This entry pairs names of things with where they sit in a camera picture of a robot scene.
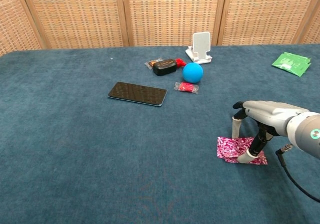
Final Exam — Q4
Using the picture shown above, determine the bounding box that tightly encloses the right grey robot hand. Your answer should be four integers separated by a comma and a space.
231, 100, 308, 164

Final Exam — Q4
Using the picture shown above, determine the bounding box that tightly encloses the pink patterned cloth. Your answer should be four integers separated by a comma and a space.
216, 136, 255, 159
224, 149, 268, 166

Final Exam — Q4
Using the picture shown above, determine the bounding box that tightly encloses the black smartphone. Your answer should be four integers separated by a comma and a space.
107, 81, 168, 108

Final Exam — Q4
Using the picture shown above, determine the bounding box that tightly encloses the green sachet packet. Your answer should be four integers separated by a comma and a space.
299, 58, 312, 77
271, 52, 312, 76

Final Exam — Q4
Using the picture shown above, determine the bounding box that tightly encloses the blue ball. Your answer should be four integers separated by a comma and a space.
182, 62, 204, 83

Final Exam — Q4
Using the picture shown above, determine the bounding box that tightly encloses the red candy in clear wrapper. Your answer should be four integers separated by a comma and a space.
173, 81, 200, 95

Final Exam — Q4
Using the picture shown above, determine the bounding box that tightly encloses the woven rattan screen panel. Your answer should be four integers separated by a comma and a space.
121, 0, 228, 47
13, 0, 130, 50
217, 0, 320, 46
0, 0, 42, 57
291, 0, 320, 45

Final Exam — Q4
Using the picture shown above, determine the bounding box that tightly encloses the white folding phone stand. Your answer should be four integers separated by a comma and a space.
185, 31, 213, 65

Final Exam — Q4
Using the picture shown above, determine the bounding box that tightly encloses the black glossy case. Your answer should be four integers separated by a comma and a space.
152, 58, 179, 76

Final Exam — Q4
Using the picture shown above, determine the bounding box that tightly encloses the orange snack packet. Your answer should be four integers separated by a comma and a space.
144, 57, 164, 70

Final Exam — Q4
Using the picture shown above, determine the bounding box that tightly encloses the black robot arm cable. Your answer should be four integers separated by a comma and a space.
275, 144, 320, 204

